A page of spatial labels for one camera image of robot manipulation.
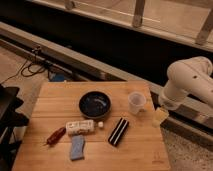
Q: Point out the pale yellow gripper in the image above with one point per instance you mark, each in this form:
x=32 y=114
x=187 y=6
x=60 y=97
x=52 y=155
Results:
x=160 y=116

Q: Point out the white plastic bottle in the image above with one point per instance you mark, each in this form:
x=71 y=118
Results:
x=82 y=127

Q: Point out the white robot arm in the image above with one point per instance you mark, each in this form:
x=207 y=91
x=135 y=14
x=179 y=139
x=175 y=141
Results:
x=187 y=76

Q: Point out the clear plastic measuring cup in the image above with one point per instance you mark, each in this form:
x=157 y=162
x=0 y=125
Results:
x=136 y=101

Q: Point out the black white striped box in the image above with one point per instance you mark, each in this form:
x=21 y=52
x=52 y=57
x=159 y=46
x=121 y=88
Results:
x=118 y=132

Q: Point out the dark blue bowl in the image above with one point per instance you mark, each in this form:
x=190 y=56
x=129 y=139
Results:
x=94 y=105

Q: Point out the blue sponge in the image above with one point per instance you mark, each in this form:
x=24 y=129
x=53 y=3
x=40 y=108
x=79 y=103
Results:
x=77 y=146

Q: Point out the blue object on floor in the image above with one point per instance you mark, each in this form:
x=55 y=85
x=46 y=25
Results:
x=57 y=78

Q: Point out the black chair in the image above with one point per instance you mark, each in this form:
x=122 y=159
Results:
x=9 y=119

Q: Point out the metal railing frame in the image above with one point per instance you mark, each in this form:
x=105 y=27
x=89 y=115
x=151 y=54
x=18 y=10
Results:
x=189 y=22

